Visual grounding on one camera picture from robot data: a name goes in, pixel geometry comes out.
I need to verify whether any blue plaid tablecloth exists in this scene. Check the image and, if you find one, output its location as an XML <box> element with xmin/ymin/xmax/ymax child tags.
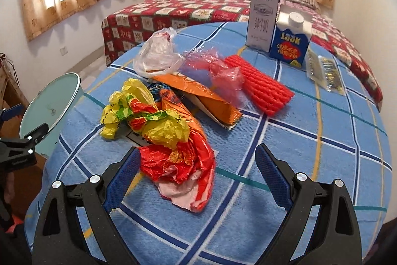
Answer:
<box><xmin>25</xmin><ymin>21</ymin><xmax>390</xmax><ymax>265</ymax></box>

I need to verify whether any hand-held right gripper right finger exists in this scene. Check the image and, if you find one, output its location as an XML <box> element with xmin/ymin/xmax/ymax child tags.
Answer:
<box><xmin>255</xmin><ymin>143</ymin><xmax>363</xmax><ymax>265</ymax></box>

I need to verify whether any wooden cabinet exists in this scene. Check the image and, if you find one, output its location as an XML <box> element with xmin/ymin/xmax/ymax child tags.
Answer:
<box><xmin>0</xmin><ymin>51</ymin><xmax>32</xmax><ymax>141</ymax></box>

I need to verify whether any red plastic bag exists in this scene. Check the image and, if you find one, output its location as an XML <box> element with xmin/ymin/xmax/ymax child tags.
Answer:
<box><xmin>136</xmin><ymin>88</ymin><xmax>217</xmax><ymax>212</ymax></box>

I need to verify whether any red foam net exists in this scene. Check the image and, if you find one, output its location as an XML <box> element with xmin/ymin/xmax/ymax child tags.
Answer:
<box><xmin>223</xmin><ymin>55</ymin><xmax>295</xmax><ymax>117</ymax></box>

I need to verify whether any pink transparent plastic bag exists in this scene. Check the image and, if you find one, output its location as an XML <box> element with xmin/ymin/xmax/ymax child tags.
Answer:
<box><xmin>180</xmin><ymin>47</ymin><xmax>247</xmax><ymax>107</ymax></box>

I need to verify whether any white milk carton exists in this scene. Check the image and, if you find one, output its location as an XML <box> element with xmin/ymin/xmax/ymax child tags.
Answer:
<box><xmin>246</xmin><ymin>0</ymin><xmax>281</xmax><ymax>53</ymax></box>

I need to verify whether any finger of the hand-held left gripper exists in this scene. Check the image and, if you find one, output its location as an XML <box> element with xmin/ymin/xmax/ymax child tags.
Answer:
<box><xmin>0</xmin><ymin>104</ymin><xmax>25</xmax><ymax>123</ymax></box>
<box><xmin>0</xmin><ymin>124</ymin><xmax>49</xmax><ymax>149</ymax></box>

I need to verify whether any light blue trash bin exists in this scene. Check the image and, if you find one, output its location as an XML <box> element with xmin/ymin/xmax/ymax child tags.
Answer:
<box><xmin>19</xmin><ymin>73</ymin><xmax>83</xmax><ymax>157</ymax></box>

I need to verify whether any blue carton with white cap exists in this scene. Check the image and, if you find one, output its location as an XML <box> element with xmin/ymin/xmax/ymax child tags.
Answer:
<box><xmin>269</xmin><ymin>12</ymin><xmax>312</xmax><ymax>68</ymax></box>

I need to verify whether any black cable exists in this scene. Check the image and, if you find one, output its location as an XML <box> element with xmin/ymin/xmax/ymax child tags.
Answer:
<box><xmin>0</xmin><ymin>52</ymin><xmax>16</xmax><ymax>73</ymax></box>

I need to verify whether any yellow plastic bag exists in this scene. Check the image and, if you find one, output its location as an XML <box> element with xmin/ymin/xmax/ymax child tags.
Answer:
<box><xmin>100</xmin><ymin>78</ymin><xmax>190</xmax><ymax>150</ymax></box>

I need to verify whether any clear gold-print sachet strip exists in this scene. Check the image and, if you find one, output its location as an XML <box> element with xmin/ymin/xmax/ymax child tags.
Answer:
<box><xmin>318</xmin><ymin>57</ymin><xmax>346</xmax><ymax>96</ymax></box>

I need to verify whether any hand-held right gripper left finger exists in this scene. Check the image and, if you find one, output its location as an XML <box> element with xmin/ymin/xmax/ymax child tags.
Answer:
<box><xmin>32</xmin><ymin>146</ymin><xmax>142</xmax><ymax>265</ymax></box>

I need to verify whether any red patterned bedspread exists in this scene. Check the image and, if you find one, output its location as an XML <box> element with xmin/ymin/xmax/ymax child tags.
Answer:
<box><xmin>102</xmin><ymin>0</ymin><xmax>383</xmax><ymax>112</ymax></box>

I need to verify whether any orange and white snack packet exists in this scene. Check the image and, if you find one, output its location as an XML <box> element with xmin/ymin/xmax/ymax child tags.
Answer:
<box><xmin>151</xmin><ymin>71</ymin><xmax>243</xmax><ymax>130</ymax></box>

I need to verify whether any clear white plastic bag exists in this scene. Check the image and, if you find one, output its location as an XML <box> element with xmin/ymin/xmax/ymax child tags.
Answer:
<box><xmin>133</xmin><ymin>27</ymin><xmax>185</xmax><ymax>78</ymax></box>

